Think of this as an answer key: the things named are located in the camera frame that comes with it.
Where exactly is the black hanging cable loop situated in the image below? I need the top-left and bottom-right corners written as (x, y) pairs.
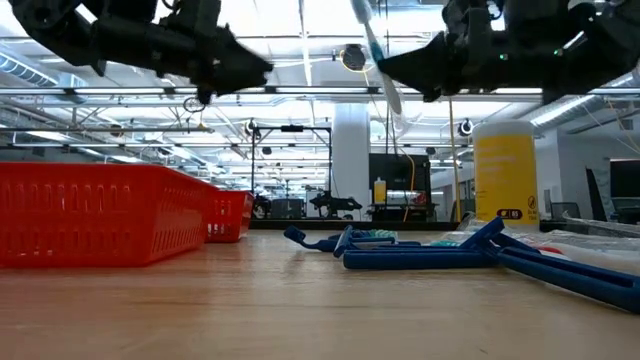
top-left (182, 95), bottom-right (207, 114)

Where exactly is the black mesh bin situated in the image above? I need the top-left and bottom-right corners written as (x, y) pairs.
top-left (549, 201), bottom-right (581, 223)

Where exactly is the white building column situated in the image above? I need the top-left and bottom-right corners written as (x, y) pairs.
top-left (332, 102), bottom-right (371, 221)

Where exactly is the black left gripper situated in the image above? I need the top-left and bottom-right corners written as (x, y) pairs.
top-left (92, 22), bottom-right (274, 105)

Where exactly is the yellow disinfecting wipes canister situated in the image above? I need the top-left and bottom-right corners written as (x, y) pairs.
top-left (471, 118), bottom-right (542, 230)

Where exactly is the large red plastic basket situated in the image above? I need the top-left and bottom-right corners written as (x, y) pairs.
top-left (0, 162), bottom-right (217, 268)

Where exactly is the dark computer monitor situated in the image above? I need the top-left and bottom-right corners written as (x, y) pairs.
top-left (608, 158), bottom-right (640, 211)

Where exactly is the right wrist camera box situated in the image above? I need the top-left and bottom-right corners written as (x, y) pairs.
top-left (442, 0), bottom-right (496, 49)

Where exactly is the small red plastic basket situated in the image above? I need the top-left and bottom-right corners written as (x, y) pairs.
top-left (205, 189), bottom-right (255, 244)

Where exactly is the black table edge rail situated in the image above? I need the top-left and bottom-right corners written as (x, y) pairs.
top-left (248, 219), bottom-right (474, 232)

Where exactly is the black background frame rig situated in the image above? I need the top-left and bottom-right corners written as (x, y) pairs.
top-left (249, 124), bottom-right (334, 221)

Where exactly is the clear plastic toiletry packet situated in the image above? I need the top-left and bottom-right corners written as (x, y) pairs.
top-left (562, 212), bottom-right (640, 239)

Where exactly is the blue razor handle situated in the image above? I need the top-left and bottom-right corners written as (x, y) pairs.
top-left (341, 248), bottom-right (501, 272)

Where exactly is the teal white toothbrush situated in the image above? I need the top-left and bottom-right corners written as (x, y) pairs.
top-left (372, 228), bottom-right (462, 248)
top-left (349, 0), bottom-right (424, 135)

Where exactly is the silver ceiling air duct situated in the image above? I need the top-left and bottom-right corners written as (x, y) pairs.
top-left (0, 52), bottom-right (60, 87)

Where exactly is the yellow hanging cable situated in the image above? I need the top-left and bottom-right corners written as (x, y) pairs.
top-left (399, 149), bottom-right (417, 222)

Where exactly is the yellow vertical cord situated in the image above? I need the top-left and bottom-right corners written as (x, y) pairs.
top-left (448, 99), bottom-right (462, 221)

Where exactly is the white red toiletry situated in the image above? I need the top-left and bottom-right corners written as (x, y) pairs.
top-left (449, 229), bottom-right (640, 276)

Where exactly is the long overhead light bar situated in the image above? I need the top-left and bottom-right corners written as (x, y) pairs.
top-left (0, 85), bottom-right (640, 97)

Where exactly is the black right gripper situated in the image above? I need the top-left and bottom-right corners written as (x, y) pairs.
top-left (378, 32), bottom-right (576, 105)

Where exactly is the black background cabinet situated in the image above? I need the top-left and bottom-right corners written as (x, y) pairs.
top-left (368, 153), bottom-right (433, 222)

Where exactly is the black ceiling cable reel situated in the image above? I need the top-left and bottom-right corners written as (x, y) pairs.
top-left (341, 43), bottom-right (370, 72)

